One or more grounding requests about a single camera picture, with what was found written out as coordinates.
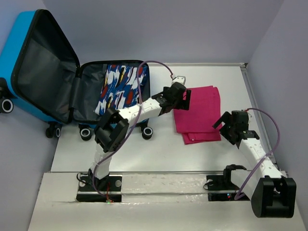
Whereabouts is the blue hard-shell suitcase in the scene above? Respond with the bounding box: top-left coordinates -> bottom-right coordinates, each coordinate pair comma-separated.
0,9 -> 151,141

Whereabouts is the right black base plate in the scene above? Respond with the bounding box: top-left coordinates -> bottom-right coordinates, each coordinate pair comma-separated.
203,175 -> 250,202

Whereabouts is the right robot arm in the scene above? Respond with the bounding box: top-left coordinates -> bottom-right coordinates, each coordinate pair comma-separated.
212,110 -> 296,218

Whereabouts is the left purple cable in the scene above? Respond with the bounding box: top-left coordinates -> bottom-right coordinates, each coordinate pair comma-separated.
92,60 -> 175,200

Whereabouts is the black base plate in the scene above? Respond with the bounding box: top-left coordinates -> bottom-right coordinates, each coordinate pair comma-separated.
76,173 -> 122,204
203,175 -> 250,202

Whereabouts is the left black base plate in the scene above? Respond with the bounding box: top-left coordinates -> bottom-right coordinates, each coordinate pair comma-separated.
76,173 -> 122,204

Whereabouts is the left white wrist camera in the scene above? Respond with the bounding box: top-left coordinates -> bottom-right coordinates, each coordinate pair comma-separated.
171,76 -> 186,85

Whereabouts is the pink cloth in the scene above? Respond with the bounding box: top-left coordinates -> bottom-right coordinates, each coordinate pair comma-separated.
173,86 -> 221,145

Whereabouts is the blue white patterned cloth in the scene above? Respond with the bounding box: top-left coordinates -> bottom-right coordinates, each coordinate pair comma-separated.
94,64 -> 139,116

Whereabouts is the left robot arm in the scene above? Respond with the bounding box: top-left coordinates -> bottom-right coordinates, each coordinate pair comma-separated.
89,82 -> 192,190

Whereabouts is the aluminium table rail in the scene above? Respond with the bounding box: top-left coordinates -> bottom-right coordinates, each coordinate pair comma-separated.
49,170 -> 288,176

